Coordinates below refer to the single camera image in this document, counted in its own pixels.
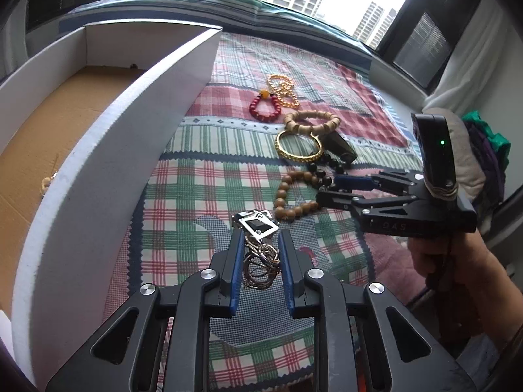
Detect plaid patchwork blanket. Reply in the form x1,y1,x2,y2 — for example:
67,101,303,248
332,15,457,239
59,0,428,392

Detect twin grey apartment towers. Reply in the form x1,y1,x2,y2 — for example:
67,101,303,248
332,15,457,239
353,2,397,47

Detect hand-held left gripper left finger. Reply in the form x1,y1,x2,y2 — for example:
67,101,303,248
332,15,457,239
45,212,246,392

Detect black bead bracelet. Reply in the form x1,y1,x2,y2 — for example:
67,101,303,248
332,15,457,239
308,153,348,188

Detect barrel bead wooden bracelet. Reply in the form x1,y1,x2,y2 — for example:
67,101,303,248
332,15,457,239
284,110,341,136

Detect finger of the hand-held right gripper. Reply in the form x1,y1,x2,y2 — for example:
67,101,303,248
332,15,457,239
316,190,417,215
333,171,423,194

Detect round bead wooden bracelet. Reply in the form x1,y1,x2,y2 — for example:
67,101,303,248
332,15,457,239
273,170,328,220

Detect silver square pendant necklace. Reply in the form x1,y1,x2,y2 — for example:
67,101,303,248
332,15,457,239
232,209,282,290

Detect gold bangle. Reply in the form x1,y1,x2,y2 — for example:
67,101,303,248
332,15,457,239
275,130,324,161

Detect person's right forearm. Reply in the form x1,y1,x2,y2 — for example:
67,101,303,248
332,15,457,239
449,241,523,352

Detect person's right hand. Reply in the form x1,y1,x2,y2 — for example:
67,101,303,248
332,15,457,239
409,237,487,295

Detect dark wrist watch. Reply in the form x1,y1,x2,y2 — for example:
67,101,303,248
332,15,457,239
316,131,358,164

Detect white cardboard box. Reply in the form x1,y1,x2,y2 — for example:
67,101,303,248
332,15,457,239
0,24,223,390

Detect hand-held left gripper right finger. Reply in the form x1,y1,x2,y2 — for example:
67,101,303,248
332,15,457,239
279,228,477,392

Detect amber bead bracelet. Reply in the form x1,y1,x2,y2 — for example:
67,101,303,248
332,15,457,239
267,74,300,109

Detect green and purple clothes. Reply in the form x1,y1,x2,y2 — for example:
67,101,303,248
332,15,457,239
462,110,511,209

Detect white curtain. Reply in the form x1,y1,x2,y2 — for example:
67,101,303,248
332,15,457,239
423,37,523,119

